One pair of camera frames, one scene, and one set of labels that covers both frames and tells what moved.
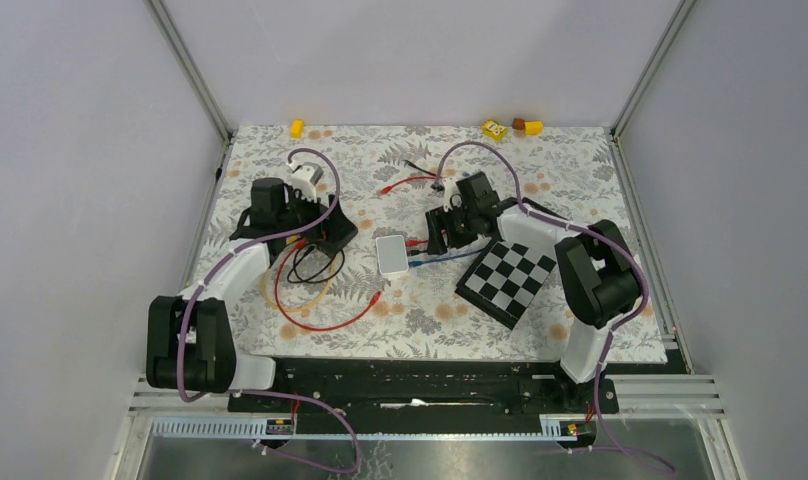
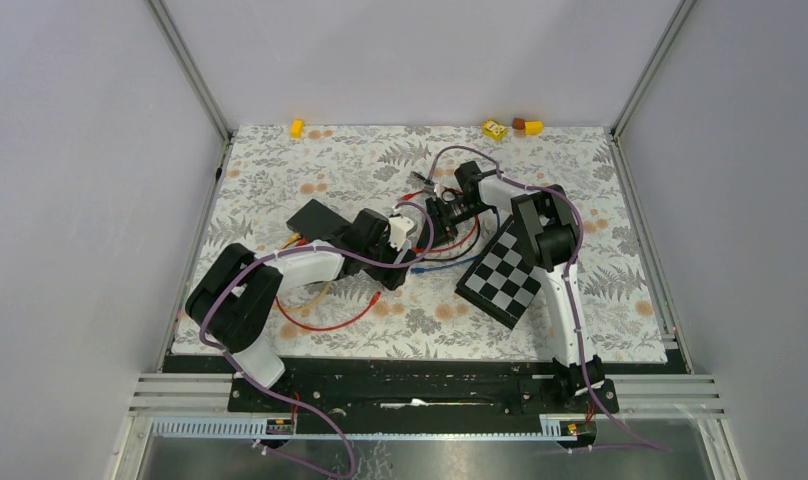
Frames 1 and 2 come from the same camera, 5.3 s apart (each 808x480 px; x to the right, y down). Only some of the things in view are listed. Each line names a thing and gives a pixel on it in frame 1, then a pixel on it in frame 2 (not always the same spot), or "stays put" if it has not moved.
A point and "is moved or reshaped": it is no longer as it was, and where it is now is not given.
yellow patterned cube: x=494 y=128 stays put
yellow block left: x=297 y=128 stays put
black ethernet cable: x=418 y=168 is moved or reshaped
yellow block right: x=534 y=127 stays put
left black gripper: x=296 y=197 to x=390 y=277
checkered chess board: x=503 y=281 stays put
